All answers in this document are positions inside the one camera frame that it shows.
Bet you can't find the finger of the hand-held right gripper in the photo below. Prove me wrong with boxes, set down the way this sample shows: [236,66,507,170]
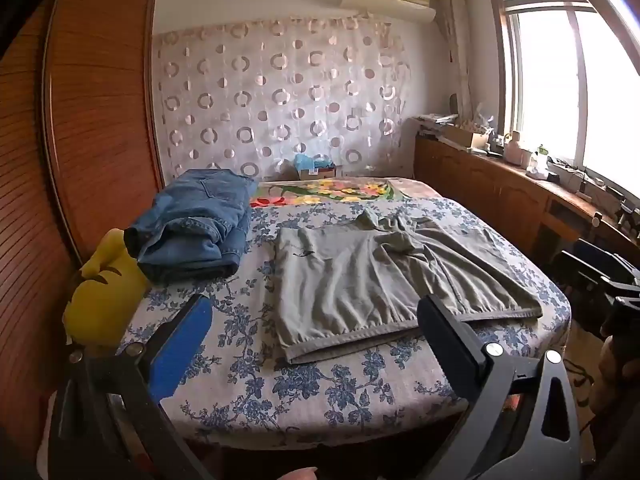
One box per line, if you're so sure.
[552,238,640,292]
[597,294,640,337]

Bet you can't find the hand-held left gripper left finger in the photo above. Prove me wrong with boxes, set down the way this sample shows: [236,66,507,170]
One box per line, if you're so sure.
[50,294,217,480]

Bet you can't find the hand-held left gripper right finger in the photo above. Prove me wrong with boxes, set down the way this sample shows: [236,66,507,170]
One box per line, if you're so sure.
[415,294,582,480]

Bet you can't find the grey pants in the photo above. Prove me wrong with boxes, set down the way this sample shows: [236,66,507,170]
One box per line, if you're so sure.
[274,208,544,365]

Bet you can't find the yellow plush toy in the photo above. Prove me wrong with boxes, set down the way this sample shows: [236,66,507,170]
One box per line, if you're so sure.
[62,228,151,351]

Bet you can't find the long wooden cabinet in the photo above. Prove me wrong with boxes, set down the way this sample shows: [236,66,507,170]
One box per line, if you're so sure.
[414,120,640,281]

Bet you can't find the folded blue jeans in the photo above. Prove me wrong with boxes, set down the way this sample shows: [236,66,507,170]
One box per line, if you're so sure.
[123,169,259,288]

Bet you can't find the blue floral bedsheet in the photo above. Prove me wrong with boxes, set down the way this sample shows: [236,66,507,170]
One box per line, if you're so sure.
[117,195,572,453]

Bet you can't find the white jar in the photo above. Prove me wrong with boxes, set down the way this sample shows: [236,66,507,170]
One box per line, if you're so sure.
[504,131,534,167]

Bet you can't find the open cardboard box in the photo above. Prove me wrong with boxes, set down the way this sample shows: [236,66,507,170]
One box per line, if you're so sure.
[444,124,492,149]

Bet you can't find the window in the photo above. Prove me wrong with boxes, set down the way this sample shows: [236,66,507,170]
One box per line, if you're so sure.
[492,0,640,201]

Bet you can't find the cardboard box with blue bags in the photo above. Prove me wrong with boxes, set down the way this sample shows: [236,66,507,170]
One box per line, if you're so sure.
[292,154,343,181]

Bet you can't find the wooden wardrobe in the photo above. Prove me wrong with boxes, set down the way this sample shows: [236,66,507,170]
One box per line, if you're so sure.
[0,0,166,461]

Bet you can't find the circle pattern curtain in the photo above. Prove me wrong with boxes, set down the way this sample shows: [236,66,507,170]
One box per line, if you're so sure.
[150,15,416,186]

